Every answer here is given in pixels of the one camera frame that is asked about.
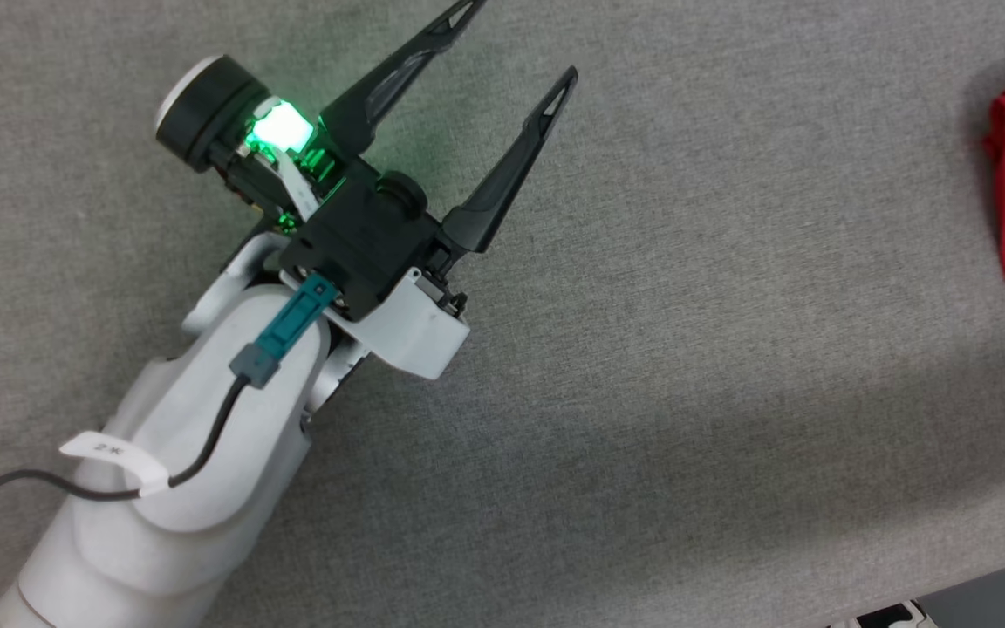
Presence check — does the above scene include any left gripper with green light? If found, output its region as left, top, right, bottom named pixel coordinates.
left=154, top=0, right=489, bottom=382

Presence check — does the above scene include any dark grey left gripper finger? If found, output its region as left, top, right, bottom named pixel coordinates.
left=440, top=66, right=580, bottom=256

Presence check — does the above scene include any teal cable connector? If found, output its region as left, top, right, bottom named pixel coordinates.
left=230, top=274, right=338, bottom=390

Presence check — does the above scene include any thin black camera cable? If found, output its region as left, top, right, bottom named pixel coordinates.
left=0, top=373, right=252, bottom=570

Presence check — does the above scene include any white cable label tag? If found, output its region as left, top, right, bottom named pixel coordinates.
left=58, top=429, right=171, bottom=499

